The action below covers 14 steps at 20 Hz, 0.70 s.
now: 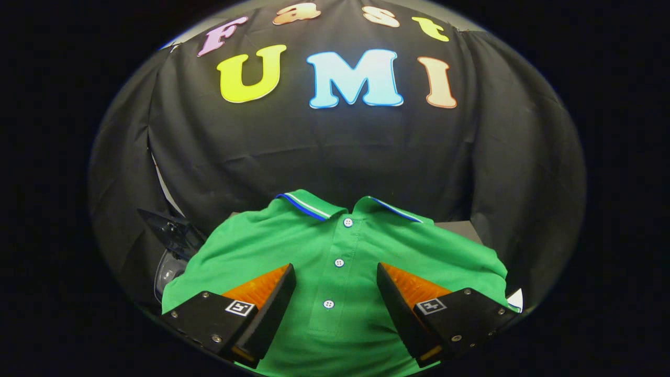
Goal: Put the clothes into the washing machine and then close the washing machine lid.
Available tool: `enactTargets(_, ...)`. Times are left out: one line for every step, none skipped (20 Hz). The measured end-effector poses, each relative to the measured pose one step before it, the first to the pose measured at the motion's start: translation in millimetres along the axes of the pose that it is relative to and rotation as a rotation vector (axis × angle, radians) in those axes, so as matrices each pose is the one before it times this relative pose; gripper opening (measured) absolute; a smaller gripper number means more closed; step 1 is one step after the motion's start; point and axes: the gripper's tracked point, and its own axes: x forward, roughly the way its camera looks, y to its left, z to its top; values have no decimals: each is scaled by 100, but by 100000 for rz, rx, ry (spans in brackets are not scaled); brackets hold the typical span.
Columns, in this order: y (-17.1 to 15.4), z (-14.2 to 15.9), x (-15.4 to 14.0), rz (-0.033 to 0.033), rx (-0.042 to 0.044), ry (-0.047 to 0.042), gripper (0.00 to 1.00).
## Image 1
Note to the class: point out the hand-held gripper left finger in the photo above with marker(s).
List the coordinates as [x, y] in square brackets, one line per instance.
[272, 314]

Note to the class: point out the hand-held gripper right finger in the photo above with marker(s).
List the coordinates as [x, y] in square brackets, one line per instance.
[400, 314]

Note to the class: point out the green polo shirt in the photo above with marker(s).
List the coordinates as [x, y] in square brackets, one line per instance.
[335, 324]

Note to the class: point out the dark transparent washing machine lid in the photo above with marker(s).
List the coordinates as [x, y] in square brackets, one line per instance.
[175, 233]

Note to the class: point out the beige cabinet with dark frame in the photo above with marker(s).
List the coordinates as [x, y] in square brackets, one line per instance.
[458, 232]

